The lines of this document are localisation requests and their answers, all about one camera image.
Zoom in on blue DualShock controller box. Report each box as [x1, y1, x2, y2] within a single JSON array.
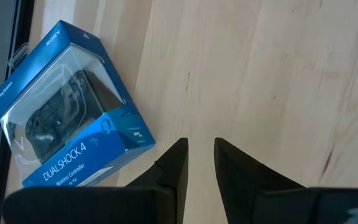
[[0, 19, 157, 189]]

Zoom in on black metal table frame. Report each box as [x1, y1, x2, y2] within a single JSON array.
[[0, 0, 35, 224]]

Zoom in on black game controller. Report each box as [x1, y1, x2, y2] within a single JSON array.
[[25, 69, 124, 164]]

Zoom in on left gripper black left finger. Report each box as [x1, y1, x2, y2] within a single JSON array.
[[125, 137, 190, 224]]

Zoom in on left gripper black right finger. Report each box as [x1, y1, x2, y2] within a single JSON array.
[[213, 137, 306, 224]]

